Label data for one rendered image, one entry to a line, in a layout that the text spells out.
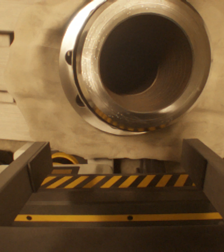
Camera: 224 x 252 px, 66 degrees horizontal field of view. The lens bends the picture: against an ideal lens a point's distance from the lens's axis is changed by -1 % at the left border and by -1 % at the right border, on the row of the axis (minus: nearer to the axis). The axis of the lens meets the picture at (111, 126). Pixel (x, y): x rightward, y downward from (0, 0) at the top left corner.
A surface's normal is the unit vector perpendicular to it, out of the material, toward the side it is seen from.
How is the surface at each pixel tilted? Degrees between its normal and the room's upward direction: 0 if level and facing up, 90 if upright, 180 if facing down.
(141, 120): 0
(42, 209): 0
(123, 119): 0
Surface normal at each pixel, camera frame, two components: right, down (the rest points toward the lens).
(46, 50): 0.75, 0.57
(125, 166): -0.02, 0.29
